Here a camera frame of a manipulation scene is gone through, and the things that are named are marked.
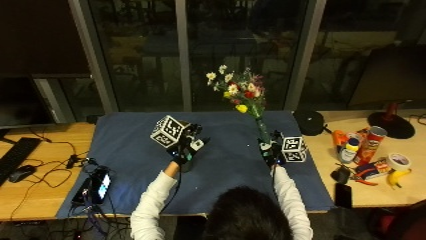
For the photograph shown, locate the black glove cable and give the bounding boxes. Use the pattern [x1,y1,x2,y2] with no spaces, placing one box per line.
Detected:
[160,165,184,215]

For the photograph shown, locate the black cable on wooden table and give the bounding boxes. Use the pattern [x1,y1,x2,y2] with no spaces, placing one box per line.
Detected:
[9,128,92,221]

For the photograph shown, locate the black computer mouse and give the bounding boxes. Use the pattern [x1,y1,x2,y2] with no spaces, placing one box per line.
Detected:
[8,164,37,184]

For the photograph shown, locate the white marker cube glove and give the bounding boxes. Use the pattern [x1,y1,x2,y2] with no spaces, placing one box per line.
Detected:
[149,114,192,149]
[279,135,309,164]

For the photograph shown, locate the black keyboard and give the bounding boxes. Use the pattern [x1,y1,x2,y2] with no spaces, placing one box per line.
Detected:
[0,137,44,186]

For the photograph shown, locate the mixed flower bouquet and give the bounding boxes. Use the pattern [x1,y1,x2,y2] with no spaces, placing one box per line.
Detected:
[205,64,273,145]

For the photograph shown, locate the smartphone with lit screen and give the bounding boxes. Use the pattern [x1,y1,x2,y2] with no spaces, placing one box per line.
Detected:
[90,166,112,205]

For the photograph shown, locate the bundle of black cables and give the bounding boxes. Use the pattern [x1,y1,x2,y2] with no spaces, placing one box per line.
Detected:
[68,203,132,240]

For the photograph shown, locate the monitor with red stand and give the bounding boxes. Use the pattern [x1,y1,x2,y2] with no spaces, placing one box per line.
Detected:
[347,45,426,140]

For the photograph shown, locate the white marker cube right glove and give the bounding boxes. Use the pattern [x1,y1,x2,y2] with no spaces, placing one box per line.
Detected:
[279,135,309,164]

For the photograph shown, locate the red chips can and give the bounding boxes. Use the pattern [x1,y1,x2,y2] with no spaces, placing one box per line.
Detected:
[353,125,389,167]

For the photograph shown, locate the white marker cube left glove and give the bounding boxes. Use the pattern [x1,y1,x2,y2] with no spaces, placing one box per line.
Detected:
[149,114,192,149]

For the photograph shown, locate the person's left hand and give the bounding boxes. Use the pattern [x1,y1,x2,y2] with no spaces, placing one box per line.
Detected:
[166,123,211,167]

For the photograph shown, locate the white bottle with blue cap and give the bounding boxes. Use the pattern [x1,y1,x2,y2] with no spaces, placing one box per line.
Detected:
[337,137,361,165]

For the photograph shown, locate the yellow banana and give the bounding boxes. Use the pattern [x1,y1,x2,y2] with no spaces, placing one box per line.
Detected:
[386,168,413,190]

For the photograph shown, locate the orange plastic bottle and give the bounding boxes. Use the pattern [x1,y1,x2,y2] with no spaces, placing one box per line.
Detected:
[331,129,350,150]

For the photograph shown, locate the blue table cloth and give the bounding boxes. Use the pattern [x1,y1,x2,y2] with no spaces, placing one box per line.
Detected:
[56,110,335,219]

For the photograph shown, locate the black power bank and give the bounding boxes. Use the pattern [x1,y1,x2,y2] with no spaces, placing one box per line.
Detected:
[70,178,93,205]

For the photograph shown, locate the dark computer monitor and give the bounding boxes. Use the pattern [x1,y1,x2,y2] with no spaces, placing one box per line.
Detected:
[0,74,56,130]

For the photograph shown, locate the white tape roll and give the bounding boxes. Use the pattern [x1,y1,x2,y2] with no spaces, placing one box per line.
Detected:
[385,152,413,172]

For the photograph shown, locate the person's right hand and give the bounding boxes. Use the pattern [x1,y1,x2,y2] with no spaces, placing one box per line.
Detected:
[257,130,287,168]

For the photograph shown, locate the black smartphone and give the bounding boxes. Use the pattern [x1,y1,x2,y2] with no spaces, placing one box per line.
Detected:
[334,182,354,210]

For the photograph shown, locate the orange handled pliers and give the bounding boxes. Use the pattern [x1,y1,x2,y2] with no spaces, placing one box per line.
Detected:
[350,176,379,187]

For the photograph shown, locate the colourful snack packet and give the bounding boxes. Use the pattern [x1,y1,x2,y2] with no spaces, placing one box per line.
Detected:
[354,158,391,181]

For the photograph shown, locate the red bag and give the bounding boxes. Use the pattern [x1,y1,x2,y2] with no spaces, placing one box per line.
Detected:
[366,199,426,240]

